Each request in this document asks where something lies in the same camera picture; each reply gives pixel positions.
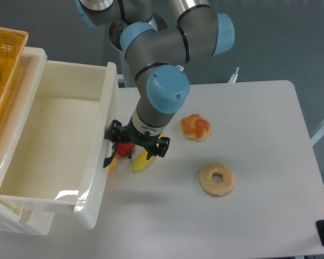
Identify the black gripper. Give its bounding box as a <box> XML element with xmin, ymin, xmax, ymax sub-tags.
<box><xmin>104</xmin><ymin>120</ymin><xmax>170</xmax><ymax>160</ymax></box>

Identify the black top drawer handle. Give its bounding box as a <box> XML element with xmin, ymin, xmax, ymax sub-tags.
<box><xmin>103</xmin><ymin>143</ymin><xmax>117</xmax><ymax>168</ymax></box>

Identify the white drawer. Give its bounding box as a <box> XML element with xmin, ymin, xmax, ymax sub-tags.
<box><xmin>0</xmin><ymin>61</ymin><xmax>118</xmax><ymax>235</ymax></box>

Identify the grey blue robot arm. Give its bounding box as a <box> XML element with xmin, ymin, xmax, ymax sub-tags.
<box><xmin>76</xmin><ymin>1</ymin><xmax>235</xmax><ymax>157</ymax></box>

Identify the white plastic drawer cabinet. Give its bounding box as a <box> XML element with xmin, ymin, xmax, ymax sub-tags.
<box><xmin>0</xmin><ymin>47</ymin><xmax>54</xmax><ymax>235</ymax></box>

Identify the red bell pepper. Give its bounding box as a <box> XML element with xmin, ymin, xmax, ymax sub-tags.
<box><xmin>117</xmin><ymin>143</ymin><xmax>136</xmax><ymax>159</ymax></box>

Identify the yellow banana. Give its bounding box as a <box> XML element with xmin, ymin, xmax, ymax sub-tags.
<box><xmin>132</xmin><ymin>132</ymin><xmax>165</xmax><ymax>174</ymax></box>

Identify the yellow bell pepper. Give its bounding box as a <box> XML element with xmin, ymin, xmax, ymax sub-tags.
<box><xmin>108</xmin><ymin>157</ymin><xmax>117</xmax><ymax>174</ymax></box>

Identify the knotted bread roll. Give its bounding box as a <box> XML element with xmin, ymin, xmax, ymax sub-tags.
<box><xmin>180</xmin><ymin>114</ymin><xmax>212</xmax><ymax>141</ymax></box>

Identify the orange woven basket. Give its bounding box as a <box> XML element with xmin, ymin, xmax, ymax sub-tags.
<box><xmin>0</xmin><ymin>27</ymin><xmax>29</xmax><ymax>120</ymax></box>

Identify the plain ring donut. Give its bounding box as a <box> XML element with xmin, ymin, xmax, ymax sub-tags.
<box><xmin>199</xmin><ymin>162</ymin><xmax>234</xmax><ymax>197</ymax></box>

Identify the white metal frame bracket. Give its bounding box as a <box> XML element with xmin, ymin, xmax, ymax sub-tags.
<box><xmin>228</xmin><ymin>67</ymin><xmax>240</xmax><ymax>84</ymax></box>

